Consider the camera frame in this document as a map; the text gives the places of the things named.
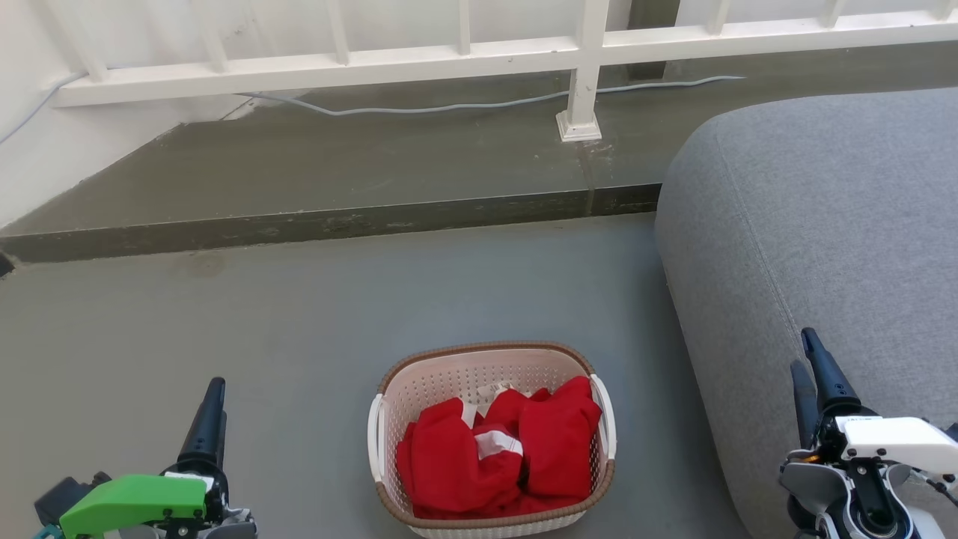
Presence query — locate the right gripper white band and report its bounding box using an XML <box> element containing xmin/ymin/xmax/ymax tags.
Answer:
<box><xmin>790</xmin><ymin>327</ymin><xmax>958</xmax><ymax>475</ymax></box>

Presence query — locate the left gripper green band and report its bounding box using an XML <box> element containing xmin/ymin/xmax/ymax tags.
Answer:
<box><xmin>58</xmin><ymin>377</ymin><xmax>229</xmax><ymax>539</ymax></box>

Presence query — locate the plain red garment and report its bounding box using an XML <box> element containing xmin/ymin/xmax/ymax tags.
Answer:
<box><xmin>479</xmin><ymin>376</ymin><xmax>603</xmax><ymax>517</ymax></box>

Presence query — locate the grey fabric sofa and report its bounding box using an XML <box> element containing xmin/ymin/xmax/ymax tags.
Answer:
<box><xmin>655</xmin><ymin>88</ymin><xmax>958</xmax><ymax>539</ymax></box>

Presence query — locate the white plastic laundry basket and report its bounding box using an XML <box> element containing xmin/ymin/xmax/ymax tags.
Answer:
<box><xmin>367</xmin><ymin>341</ymin><xmax>617</xmax><ymax>539</ymax></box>

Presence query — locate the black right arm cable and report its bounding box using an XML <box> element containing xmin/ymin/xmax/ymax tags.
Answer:
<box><xmin>909</xmin><ymin>468</ymin><xmax>958</xmax><ymax>506</ymax></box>

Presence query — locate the grey floor cable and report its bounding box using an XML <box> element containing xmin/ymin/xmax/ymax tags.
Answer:
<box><xmin>0</xmin><ymin>71</ymin><xmax>746</xmax><ymax>147</ymax></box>

